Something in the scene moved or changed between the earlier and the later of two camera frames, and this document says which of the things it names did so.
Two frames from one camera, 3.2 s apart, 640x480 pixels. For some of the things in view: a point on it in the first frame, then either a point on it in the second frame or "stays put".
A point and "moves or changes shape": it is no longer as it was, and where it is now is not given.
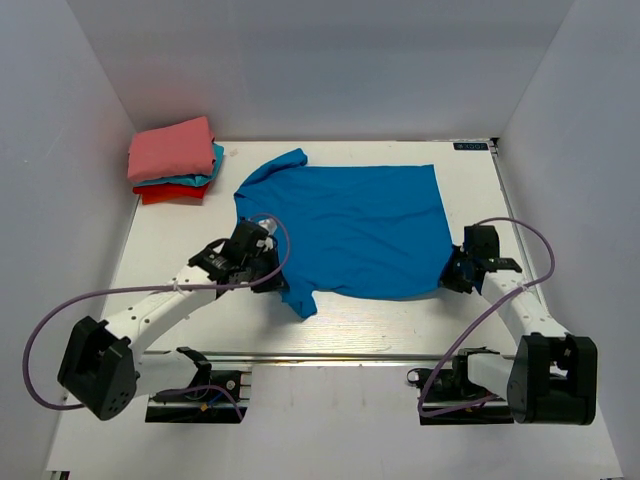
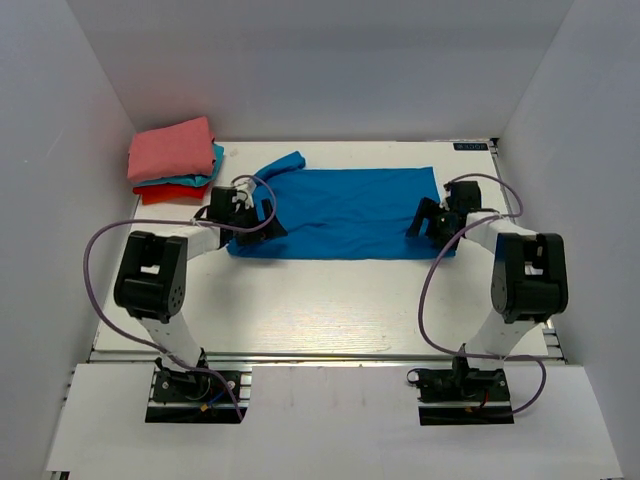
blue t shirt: [362, 231] moves or changes shape
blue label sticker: [474, 146] stays put
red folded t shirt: [162, 193] stays put
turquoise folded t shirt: [192, 180] stays put
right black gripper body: [454, 272] -> [443, 226]
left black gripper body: [257, 267] -> [265, 233]
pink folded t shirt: [180, 149] stays put
